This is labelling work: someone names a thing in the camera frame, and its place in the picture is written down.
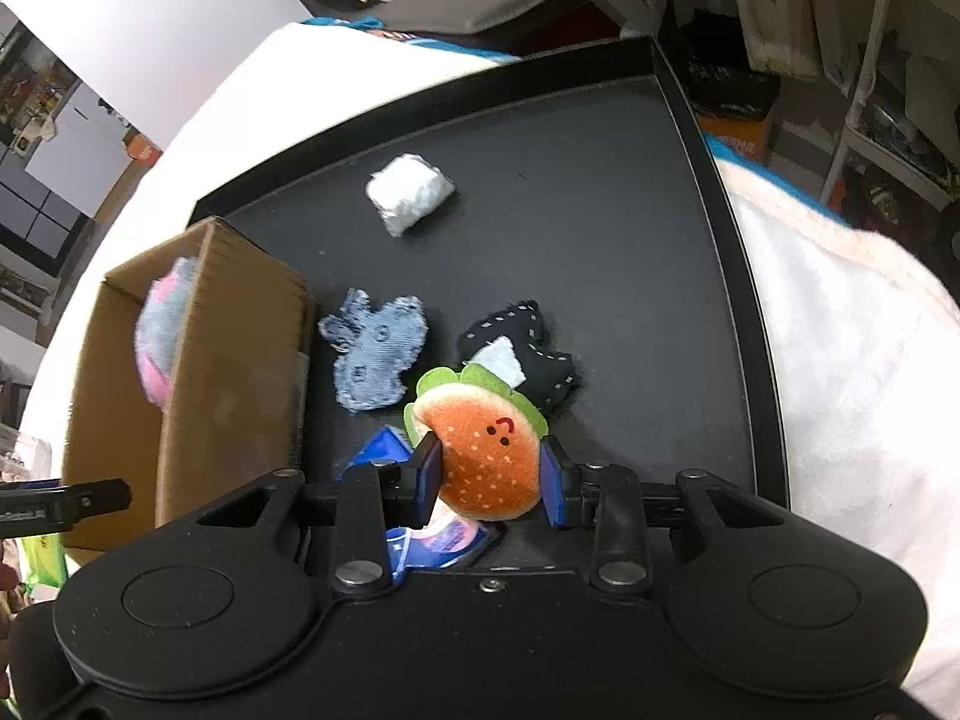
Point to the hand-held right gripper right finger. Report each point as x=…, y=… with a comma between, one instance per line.
x=550, y=491

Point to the burger plush toy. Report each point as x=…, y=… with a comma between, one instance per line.
x=484, y=457

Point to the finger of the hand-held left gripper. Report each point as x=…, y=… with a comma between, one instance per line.
x=60, y=506

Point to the blue denim plush toy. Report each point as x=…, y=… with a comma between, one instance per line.
x=375, y=352

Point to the white tissue ball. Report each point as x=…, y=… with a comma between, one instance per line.
x=409, y=191

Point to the black framed glass door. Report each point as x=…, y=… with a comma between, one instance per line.
x=37, y=202

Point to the green packet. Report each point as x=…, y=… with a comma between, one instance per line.
x=43, y=566

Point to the white blanket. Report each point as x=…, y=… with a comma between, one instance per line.
x=840, y=360

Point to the cardboard box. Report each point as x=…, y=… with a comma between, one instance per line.
x=225, y=390

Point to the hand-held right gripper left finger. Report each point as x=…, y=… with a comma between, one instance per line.
x=429, y=474

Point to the small orange box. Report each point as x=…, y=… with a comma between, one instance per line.
x=142, y=148

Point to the white cabinet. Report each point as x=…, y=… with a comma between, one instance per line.
x=82, y=150

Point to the person's left hand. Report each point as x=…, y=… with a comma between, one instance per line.
x=4, y=577

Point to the beige printed bag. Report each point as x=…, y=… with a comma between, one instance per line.
x=772, y=7

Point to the blue plastic packet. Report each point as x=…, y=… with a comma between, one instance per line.
x=379, y=454

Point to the black stitched plush toy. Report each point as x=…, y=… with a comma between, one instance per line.
x=551, y=375

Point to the white shelf rack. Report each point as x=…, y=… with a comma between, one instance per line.
x=900, y=52

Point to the pink and grey plush toy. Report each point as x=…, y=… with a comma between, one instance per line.
x=161, y=330

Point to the blue printed blanket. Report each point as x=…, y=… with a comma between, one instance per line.
x=420, y=37

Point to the orange carton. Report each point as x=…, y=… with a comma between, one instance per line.
x=739, y=135

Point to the black tray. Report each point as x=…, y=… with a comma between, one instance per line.
x=600, y=255

